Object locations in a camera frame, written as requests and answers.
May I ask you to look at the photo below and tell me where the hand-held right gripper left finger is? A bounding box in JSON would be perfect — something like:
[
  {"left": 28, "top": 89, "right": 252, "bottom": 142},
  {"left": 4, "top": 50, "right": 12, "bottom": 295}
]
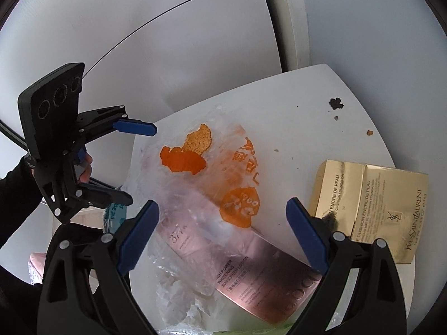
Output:
[{"left": 37, "top": 200, "right": 160, "bottom": 335}]

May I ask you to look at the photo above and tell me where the person's left forearm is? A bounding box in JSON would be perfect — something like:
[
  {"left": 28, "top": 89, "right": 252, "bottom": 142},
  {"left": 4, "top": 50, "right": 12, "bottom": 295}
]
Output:
[{"left": 0, "top": 154, "right": 51, "bottom": 250}]

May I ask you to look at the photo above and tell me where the person's left hand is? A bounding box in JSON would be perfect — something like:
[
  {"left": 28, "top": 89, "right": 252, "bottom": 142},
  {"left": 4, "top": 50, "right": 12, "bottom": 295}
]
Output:
[{"left": 77, "top": 153, "right": 93, "bottom": 184}]

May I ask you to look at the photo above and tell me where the pink cloth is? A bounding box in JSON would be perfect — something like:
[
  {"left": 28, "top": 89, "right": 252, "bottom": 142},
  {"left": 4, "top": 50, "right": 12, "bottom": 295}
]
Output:
[{"left": 30, "top": 253, "right": 46, "bottom": 285}]

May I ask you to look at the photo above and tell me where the white door frame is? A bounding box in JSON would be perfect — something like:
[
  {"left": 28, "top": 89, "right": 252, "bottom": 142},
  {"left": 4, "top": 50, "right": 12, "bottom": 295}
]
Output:
[{"left": 256, "top": 0, "right": 311, "bottom": 72}]

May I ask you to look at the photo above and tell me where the pale orange peel piece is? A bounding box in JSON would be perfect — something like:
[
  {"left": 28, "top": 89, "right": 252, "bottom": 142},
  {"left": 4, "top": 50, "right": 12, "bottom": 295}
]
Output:
[{"left": 184, "top": 123, "right": 213, "bottom": 155}]

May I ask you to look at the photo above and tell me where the teal patterned packet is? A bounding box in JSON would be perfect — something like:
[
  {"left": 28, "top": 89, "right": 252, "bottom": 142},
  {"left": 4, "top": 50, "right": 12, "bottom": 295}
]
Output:
[{"left": 103, "top": 200, "right": 128, "bottom": 233}]

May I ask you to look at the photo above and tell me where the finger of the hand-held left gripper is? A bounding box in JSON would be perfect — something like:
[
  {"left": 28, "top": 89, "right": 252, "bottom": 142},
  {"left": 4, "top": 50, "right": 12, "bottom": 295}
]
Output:
[
  {"left": 77, "top": 106, "right": 156, "bottom": 143},
  {"left": 75, "top": 178, "right": 134, "bottom": 210}
]

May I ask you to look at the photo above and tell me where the pink metallic carton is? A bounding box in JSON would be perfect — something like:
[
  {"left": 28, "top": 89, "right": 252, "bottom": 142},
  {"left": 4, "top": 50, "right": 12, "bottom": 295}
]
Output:
[{"left": 159, "top": 216, "right": 324, "bottom": 323}]

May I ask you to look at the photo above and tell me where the clear plastic bag orange print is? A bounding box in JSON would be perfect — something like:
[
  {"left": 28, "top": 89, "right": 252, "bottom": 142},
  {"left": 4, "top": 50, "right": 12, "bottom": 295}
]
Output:
[{"left": 120, "top": 106, "right": 315, "bottom": 332}]

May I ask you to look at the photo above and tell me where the gold cosmetics carton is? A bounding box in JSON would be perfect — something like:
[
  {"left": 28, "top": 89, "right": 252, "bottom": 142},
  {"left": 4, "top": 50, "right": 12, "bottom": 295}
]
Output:
[{"left": 314, "top": 159, "right": 429, "bottom": 264}]

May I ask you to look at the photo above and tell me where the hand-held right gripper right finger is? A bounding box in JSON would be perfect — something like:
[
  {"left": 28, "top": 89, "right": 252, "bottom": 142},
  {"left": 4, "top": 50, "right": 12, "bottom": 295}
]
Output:
[{"left": 286, "top": 197, "right": 407, "bottom": 335}]

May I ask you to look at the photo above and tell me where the bright orange peel piece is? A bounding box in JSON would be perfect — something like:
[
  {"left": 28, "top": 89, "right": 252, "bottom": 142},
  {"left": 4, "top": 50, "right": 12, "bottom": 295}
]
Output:
[{"left": 160, "top": 146, "right": 206, "bottom": 175}]

